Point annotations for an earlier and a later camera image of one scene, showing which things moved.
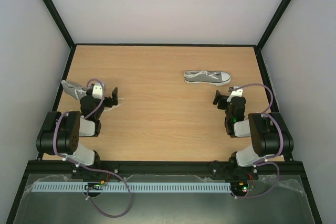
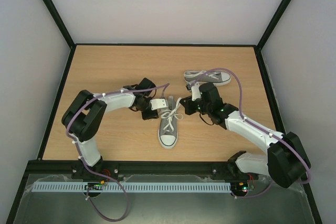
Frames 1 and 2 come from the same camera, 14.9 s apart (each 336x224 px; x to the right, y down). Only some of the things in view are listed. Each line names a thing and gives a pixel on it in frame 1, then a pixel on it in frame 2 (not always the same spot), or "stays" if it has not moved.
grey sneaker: (76, 92) to (168, 127)
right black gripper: (223, 102) to (188, 106)
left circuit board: (94, 186) stays
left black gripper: (115, 98) to (147, 116)
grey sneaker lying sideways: (220, 78) stays
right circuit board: (239, 187) stays
